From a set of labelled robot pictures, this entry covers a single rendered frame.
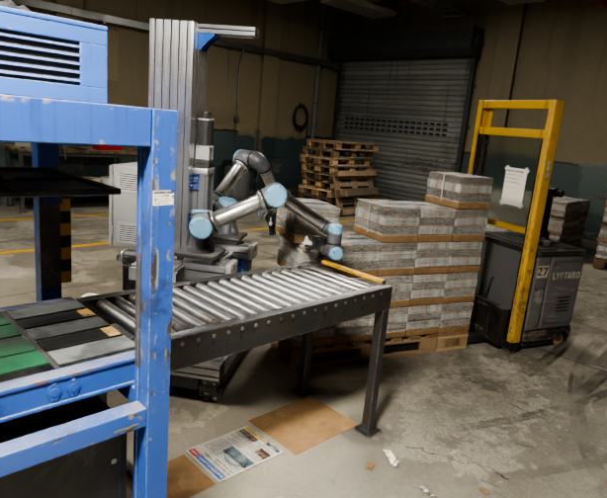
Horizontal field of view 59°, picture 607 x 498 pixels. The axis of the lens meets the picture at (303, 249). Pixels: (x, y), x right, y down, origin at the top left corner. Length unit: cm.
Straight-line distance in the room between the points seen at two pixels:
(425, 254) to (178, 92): 193
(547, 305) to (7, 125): 391
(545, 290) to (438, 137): 687
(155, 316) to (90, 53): 72
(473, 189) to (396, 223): 64
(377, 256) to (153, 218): 227
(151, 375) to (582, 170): 880
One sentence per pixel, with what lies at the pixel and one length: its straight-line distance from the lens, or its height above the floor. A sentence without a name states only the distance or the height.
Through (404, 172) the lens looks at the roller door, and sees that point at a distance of 1136.
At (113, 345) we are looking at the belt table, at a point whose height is 80.
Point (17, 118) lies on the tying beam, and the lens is 134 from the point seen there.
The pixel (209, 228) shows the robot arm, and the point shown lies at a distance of 276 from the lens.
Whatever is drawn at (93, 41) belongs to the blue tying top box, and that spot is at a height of 171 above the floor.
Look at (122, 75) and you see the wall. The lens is 978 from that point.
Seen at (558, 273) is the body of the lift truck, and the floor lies 61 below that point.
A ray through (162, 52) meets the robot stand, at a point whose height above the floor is 186.
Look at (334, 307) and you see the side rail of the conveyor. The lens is 238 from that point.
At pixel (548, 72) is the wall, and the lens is 1019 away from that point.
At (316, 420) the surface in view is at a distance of 301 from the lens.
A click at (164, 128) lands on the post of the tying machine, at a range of 147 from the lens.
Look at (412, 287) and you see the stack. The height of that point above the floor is 51.
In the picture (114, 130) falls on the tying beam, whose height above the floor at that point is 149.
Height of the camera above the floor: 154
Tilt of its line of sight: 13 degrees down
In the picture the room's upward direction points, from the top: 5 degrees clockwise
